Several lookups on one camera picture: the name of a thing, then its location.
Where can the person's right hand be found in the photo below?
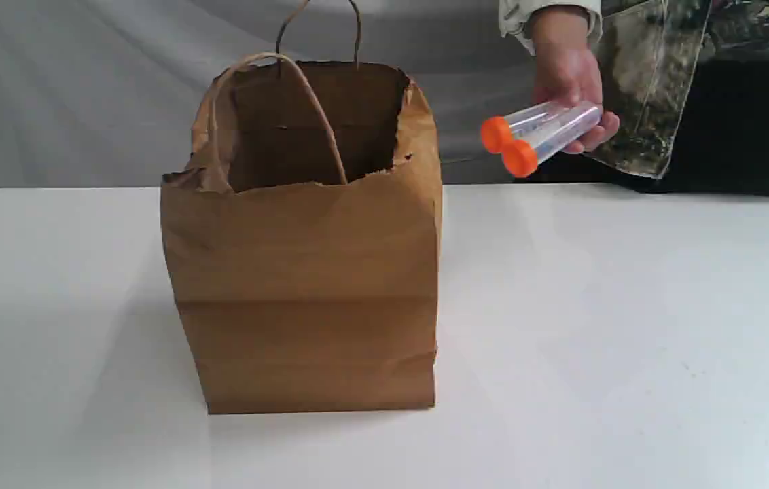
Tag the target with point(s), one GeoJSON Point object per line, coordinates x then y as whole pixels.
{"type": "Point", "coordinates": [566, 69]}

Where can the orange-capped clear tube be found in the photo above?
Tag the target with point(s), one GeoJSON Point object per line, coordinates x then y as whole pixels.
{"type": "Point", "coordinates": [531, 147]}
{"type": "Point", "coordinates": [498, 131]}

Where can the brown paper bag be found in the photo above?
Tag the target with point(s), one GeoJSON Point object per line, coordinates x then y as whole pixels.
{"type": "Point", "coordinates": [302, 240]}

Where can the person in camouflage jacket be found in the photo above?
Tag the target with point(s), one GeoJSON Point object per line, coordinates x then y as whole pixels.
{"type": "Point", "coordinates": [686, 96]}

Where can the grey backdrop cloth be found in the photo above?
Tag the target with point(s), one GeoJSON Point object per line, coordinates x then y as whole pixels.
{"type": "Point", "coordinates": [103, 93]}

